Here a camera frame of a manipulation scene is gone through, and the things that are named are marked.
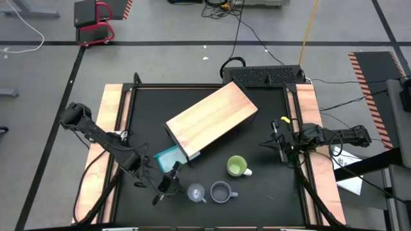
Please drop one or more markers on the grey ceramic mug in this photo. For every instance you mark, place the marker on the grey ceramic mug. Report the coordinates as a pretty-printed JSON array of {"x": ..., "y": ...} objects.
[{"x": 220, "y": 192}]

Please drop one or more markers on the large black hazard-striped board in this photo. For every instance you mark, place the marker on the large black hazard-striped board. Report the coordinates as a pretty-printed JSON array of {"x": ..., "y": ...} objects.
[{"x": 374, "y": 83}]

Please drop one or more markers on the small black hazard-striped board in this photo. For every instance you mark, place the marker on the small black hazard-striped board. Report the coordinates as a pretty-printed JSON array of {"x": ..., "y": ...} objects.
[{"x": 119, "y": 8}]

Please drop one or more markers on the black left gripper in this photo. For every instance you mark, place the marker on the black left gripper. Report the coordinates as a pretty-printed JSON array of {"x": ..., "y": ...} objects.
[{"x": 167, "y": 183}]

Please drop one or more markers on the clear glass mug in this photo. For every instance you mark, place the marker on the clear glass mug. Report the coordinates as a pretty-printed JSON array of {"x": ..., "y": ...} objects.
[{"x": 196, "y": 192}]

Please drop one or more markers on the white cloth with teal edge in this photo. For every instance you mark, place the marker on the white cloth with teal edge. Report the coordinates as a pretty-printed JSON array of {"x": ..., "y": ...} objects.
[{"x": 168, "y": 158}]

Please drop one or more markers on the yellow tag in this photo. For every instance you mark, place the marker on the yellow tag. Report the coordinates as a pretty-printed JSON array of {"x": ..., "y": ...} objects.
[{"x": 285, "y": 119}]

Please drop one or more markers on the grey metal table leg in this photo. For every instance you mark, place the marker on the grey metal table leg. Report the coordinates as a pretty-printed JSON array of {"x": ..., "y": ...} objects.
[{"x": 29, "y": 12}]

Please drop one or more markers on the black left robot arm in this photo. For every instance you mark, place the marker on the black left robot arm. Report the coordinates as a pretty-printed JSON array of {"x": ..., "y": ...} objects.
[{"x": 96, "y": 134}]

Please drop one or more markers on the white printed paper sheet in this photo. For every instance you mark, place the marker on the white printed paper sheet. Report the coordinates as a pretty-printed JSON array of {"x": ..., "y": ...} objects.
[{"x": 348, "y": 176}]

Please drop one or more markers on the wooden shelf with black legs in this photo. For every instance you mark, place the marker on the wooden shelf with black legs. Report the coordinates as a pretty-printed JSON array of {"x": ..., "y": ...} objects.
[{"x": 210, "y": 117}]

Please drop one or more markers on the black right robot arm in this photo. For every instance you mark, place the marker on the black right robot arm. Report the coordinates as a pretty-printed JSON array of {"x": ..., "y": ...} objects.
[{"x": 346, "y": 134}]

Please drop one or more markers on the black table frame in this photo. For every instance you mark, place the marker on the black table frame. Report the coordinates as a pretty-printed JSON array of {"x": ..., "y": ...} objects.
[{"x": 208, "y": 86}]

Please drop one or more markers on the red and black cart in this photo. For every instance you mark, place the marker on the red and black cart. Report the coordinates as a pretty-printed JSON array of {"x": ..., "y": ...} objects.
[{"x": 93, "y": 22}]

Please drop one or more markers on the wooden table side board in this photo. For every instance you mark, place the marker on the wooden table side board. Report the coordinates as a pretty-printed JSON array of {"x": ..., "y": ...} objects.
[
  {"x": 106, "y": 109},
  {"x": 308, "y": 102}
]

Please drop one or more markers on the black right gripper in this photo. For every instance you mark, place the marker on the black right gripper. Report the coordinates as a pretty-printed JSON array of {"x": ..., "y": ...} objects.
[{"x": 284, "y": 141}]

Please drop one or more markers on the black vented computer case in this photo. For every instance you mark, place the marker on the black vented computer case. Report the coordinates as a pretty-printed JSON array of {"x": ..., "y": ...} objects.
[{"x": 261, "y": 75}]

